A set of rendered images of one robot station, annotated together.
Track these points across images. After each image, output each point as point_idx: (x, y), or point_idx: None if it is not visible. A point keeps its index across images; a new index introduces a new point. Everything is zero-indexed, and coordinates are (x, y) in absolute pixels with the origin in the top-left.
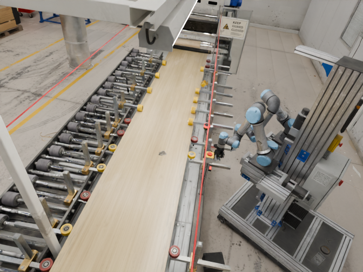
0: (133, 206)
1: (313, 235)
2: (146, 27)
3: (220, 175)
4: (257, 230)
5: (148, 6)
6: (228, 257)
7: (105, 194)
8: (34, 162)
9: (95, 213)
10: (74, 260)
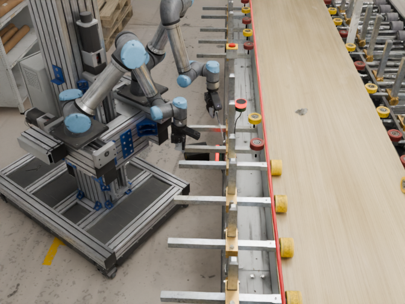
0: (302, 61)
1: (55, 169)
2: None
3: (176, 288)
4: (135, 168)
5: None
6: (176, 167)
7: (340, 67)
8: None
9: (335, 55)
10: (325, 35)
